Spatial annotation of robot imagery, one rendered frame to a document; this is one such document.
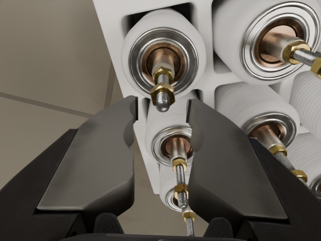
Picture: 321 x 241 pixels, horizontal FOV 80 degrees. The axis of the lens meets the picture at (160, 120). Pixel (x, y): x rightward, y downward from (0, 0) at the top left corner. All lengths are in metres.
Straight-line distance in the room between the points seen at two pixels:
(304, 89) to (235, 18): 0.17
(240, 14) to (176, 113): 0.13
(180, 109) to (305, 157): 0.23
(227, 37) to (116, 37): 0.14
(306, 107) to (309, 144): 0.09
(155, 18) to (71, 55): 0.34
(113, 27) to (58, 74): 0.29
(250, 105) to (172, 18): 0.14
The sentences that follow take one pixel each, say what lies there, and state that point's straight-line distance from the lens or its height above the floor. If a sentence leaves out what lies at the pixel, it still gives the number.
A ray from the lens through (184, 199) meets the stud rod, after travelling 0.21.
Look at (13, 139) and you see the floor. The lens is 0.75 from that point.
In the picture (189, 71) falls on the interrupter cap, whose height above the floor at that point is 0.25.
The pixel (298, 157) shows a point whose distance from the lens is 0.41.
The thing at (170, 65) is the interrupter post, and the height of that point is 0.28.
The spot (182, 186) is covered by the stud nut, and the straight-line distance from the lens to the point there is 0.22.
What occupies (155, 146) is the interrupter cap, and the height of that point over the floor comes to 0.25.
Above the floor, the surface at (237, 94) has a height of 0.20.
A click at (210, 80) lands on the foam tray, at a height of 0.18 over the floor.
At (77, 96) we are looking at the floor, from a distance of 0.56.
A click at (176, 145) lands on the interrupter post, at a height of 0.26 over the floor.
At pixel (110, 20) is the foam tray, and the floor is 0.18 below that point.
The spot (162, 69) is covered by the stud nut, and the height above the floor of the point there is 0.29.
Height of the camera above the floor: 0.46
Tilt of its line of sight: 57 degrees down
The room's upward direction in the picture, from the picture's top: 178 degrees counter-clockwise
